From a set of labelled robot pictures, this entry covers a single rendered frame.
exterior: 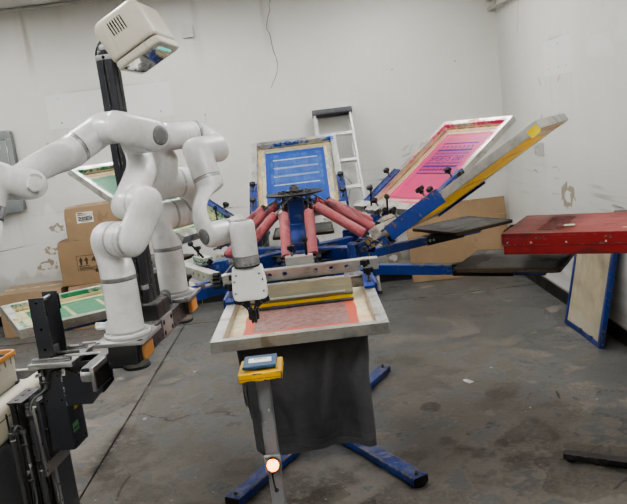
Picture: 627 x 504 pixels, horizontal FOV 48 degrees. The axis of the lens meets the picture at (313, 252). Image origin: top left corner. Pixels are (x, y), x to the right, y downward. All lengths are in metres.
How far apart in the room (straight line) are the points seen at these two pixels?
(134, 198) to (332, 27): 5.26
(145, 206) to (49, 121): 5.49
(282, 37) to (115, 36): 4.98
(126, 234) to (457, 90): 5.52
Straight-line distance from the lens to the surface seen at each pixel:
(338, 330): 2.30
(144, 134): 1.92
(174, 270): 2.37
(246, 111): 6.95
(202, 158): 2.12
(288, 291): 2.78
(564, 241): 2.99
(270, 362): 2.11
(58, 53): 7.34
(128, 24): 2.06
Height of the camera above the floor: 1.65
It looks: 10 degrees down
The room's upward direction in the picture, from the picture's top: 7 degrees counter-clockwise
